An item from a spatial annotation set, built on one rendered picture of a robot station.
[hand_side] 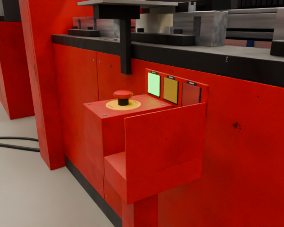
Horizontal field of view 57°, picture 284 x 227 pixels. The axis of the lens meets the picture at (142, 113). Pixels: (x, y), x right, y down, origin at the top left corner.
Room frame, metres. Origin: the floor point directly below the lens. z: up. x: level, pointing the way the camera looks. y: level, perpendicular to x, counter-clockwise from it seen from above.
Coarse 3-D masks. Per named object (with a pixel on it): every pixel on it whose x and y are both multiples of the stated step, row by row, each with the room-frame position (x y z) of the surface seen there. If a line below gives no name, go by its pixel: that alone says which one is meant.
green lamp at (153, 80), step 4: (148, 76) 0.59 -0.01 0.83; (152, 76) 0.57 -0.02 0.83; (156, 76) 0.56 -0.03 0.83; (148, 80) 0.59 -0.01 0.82; (152, 80) 0.57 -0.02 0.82; (156, 80) 0.56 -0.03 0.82; (148, 84) 0.59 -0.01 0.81; (152, 84) 0.57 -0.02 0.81; (156, 84) 0.56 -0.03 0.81; (148, 88) 0.59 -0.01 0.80; (152, 88) 0.57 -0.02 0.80; (156, 88) 0.56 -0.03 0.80; (152, 92) 0.57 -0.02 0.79; (156, 92) 0.56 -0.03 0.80
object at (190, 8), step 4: (180, 4) 0.89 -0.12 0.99; (184, 4) 0.88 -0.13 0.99; (188, 4) 0.86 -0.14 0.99; (192, 4) 0.88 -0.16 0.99; (176, 8) 0.91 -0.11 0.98; (180, 8) 0.89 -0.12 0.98; (184, 8) 0.88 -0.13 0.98; (188, 8) 0.86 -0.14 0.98; (192, 8) 0.87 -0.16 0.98; (176, 12) 0.91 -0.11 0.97
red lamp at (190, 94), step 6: (186, 84) 0.47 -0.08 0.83; (186, 90) 0.47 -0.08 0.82; (192, 90) 0.46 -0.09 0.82; (198, 90) 0.44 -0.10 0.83; (186, 96) 0.47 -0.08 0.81; (192, 96) 0.46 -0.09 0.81; (198, 96) 0.44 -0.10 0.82; (186, 102) 0.47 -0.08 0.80; (192, 102) 0.46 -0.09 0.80; (198, 102) 0.44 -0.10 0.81
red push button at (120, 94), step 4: (116, 92) 0.51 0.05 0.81; (120, 92) 0.50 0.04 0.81; (124, 92) 0.50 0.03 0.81; (128, 92) 0.51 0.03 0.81; (132, 92) 0.51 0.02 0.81; (116, 96) 0.50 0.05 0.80; (120, 96) 0.50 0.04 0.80; (124, 96) 0.50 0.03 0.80; (128, 96) 0.50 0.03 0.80; (120, 100) 0.50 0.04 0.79; (124, 100) 0.50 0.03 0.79; (120, 104) 0.50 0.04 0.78; (124, 104) 0.50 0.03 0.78
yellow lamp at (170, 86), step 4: (164, 80) 0.53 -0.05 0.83; (168, 80) 0.52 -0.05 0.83; (172, 80) 0.51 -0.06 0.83; (164, 84) 0.53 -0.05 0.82; (168, 84) 0.52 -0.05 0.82; (172, 84) 0.51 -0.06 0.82; (176, 84) 0.50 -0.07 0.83; (164, 88) 0.53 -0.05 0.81; (168, 88) 0.52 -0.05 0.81; (172, 88) 0.51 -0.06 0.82; (176, 88) 0.50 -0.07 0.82; (164, 92) 0.53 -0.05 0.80; (168, 92) 0.52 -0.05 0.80; (172, 92) 0.51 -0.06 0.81; (176, 92) 0.50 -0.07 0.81; (164, 96) 0.53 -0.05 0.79; (168, 96) 0.52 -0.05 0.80; (172, 96) 0.51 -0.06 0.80; (176, 96) 0.50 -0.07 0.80; (172, 100) 0.51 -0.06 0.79; (176, 100) 0.50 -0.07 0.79
